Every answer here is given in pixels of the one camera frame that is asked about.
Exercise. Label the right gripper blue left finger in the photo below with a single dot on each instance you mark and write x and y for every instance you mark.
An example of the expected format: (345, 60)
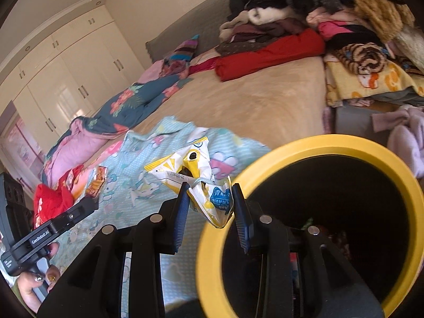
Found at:
(180, 214)

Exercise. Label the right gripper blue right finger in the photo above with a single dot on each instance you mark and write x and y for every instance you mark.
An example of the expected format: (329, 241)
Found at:
(243, 219)

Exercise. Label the yellow white snack bag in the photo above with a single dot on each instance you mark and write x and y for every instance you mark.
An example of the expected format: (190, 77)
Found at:
(192, 165)

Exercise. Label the orange pink candy wrapper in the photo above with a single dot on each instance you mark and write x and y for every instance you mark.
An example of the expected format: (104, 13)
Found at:
(96, 182)

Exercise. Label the yellow rimmed black trash bin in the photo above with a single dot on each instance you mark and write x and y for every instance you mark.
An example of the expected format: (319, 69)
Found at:
(338, 232)

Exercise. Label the left hand painted nails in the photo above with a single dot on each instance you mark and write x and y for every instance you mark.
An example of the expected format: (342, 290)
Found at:
(28, 281)

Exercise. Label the light blue hello kitty sheet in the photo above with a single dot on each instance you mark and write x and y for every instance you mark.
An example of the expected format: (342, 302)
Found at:
(131, 194)

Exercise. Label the blue floral quilt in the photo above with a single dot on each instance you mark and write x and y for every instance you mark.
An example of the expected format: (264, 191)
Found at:
(86, 135)

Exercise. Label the beige bed blanket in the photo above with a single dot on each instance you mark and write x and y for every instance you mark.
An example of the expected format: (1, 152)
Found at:
(274, 106)

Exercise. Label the striped purple pillow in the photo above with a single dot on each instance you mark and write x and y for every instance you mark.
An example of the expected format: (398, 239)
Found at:
(178, 60)

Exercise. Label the red patterned pillow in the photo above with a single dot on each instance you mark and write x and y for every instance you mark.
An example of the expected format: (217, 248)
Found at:
(204, 61)

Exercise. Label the white wardrobe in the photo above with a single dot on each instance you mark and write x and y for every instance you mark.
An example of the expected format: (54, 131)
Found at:
(71, 73)

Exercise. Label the yellow cartoon blanket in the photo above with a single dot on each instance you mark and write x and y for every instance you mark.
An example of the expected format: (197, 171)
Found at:
(342, 85)

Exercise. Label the grey headboard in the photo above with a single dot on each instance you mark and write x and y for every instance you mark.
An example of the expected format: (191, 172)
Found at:
(203, 20)

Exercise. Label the lavender knit sweater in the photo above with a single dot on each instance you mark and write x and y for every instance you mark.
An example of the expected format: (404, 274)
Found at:
(406, 135)

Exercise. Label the red folded garment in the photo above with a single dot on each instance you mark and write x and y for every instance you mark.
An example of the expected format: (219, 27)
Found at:
(286, 49)

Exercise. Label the pile of mixed clothes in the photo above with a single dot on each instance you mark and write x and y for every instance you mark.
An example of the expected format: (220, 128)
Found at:
(362, 34)

